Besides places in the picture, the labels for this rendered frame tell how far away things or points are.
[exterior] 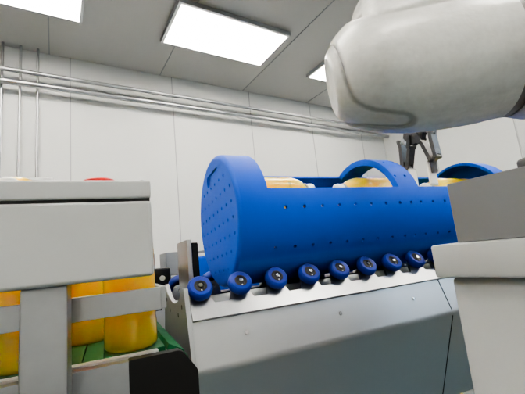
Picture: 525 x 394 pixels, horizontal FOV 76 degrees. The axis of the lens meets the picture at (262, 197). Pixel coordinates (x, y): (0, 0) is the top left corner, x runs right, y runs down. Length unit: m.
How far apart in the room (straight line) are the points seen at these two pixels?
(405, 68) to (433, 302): 0.59
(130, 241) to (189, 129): 4.25
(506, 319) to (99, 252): 0.43
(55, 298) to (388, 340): 0.62
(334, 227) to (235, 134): 4.21
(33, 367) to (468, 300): 0.46
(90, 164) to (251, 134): 2.18
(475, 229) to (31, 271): 0.47
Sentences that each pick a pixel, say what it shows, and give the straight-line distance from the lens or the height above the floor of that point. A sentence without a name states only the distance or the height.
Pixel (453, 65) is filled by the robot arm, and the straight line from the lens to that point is 0.45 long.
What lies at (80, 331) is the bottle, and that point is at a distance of 0.62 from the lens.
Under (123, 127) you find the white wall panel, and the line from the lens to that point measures 4.37.
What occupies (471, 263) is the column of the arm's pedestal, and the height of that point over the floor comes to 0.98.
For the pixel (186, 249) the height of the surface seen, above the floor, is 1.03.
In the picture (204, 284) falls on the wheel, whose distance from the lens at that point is 0.62.
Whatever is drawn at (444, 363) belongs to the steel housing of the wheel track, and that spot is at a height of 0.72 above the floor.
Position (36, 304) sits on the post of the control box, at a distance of 0.40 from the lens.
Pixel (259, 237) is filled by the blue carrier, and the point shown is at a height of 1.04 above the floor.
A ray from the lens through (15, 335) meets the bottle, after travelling 0.52.
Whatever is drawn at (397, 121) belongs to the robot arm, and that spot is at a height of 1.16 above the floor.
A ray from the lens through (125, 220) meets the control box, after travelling 0.37.
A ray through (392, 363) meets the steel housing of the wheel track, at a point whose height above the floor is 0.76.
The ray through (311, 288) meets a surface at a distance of 0.71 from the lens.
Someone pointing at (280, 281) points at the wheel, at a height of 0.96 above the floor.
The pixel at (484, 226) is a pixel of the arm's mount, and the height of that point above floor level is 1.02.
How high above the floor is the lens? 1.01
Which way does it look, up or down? 10 degrees up
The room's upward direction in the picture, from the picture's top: 6 degrees counter-clockwise
